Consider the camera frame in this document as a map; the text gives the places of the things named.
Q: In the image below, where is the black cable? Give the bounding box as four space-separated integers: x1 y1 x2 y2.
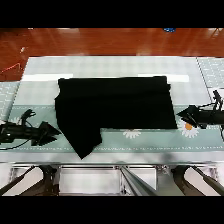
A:
0 137 33 151

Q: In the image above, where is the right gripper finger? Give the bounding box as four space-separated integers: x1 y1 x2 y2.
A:
185 115 209 130
176 104 202 118

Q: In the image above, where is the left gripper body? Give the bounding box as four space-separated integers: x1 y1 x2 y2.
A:
23 125 44 146

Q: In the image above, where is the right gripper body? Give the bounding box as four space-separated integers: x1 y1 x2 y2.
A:
197 108 218 127

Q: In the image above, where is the black T-shirt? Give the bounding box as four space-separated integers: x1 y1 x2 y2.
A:
54 75 179 160

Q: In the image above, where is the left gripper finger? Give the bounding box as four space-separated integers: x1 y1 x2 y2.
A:
31 134 60 147
38 121 63 136

